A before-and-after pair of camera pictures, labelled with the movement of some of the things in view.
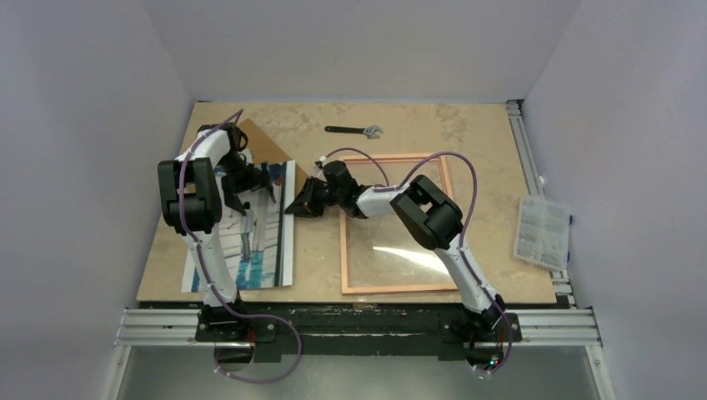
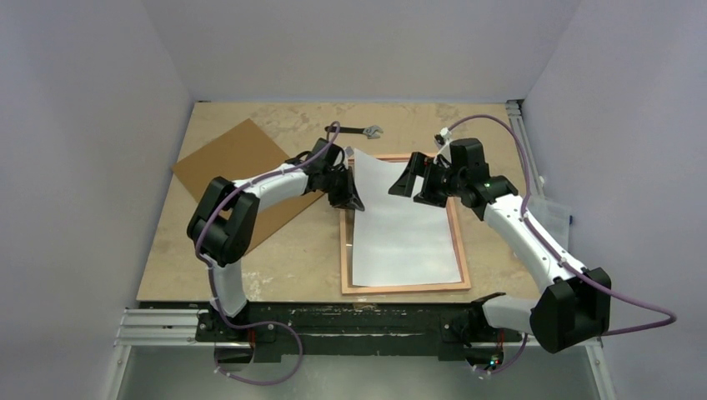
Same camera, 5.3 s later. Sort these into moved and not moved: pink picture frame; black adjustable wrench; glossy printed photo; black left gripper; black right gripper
Moved: black right gripper; glossy printed photo; black left gripper
Not moved: black adjustable wrench; pink picture frame
